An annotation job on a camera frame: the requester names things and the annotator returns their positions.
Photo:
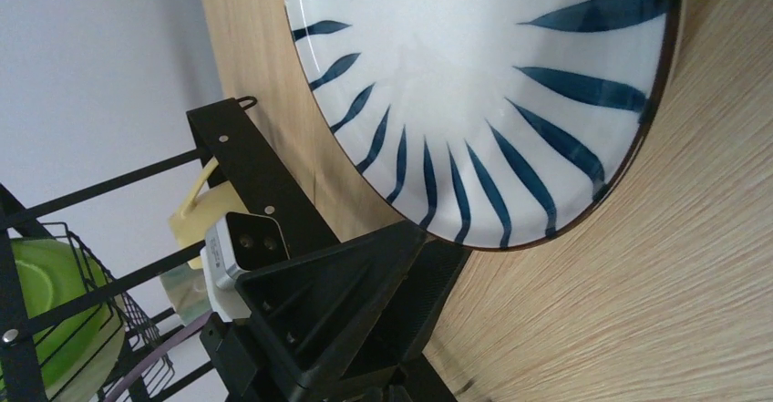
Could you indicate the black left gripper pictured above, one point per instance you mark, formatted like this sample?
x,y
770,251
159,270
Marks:
x,y
353,318

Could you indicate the cream ceramic mug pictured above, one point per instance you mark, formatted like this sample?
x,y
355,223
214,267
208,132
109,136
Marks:
x,y
187,291

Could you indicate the yellow handled mug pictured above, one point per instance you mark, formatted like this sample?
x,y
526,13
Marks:
x,y
201,209

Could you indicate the blue striped white plate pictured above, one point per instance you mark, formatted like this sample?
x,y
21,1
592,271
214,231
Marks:
x,y
494,124

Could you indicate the black wire dish rack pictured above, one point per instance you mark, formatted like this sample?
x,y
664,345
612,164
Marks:
x,y
221,131

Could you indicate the green plate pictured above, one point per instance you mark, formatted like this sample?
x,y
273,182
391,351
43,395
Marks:
x,y
51,273

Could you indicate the woven bamboo plate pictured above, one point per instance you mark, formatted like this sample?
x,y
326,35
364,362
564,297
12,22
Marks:
x,y
83,380

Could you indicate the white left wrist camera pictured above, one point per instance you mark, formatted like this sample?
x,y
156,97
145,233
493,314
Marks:
x,y
238,243

